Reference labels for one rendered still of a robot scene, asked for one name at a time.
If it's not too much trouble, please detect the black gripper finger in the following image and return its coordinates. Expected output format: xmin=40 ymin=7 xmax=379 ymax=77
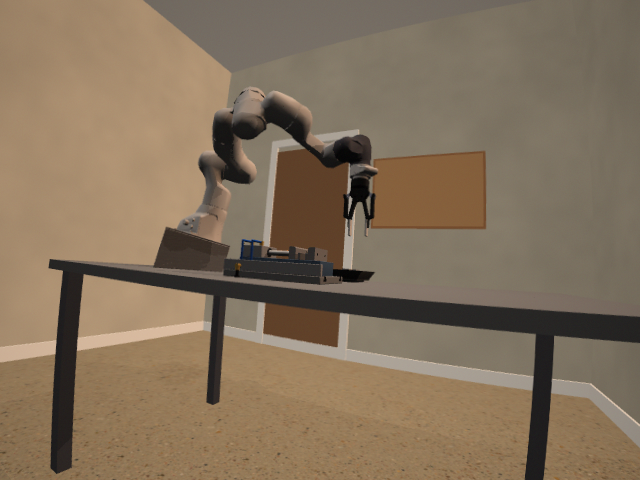
xmin=360 ymin=192 xmax=376 ymax=237
xmin=343 ymin=192 xmax=357 ymax=236

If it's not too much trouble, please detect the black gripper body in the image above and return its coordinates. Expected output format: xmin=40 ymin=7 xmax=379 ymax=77
xmin=349 ymin=178 xmax=370 ymax=202

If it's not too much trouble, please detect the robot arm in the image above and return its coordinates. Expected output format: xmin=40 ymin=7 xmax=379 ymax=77
xmin=177 ymin=87 xmax=378 ymax=243

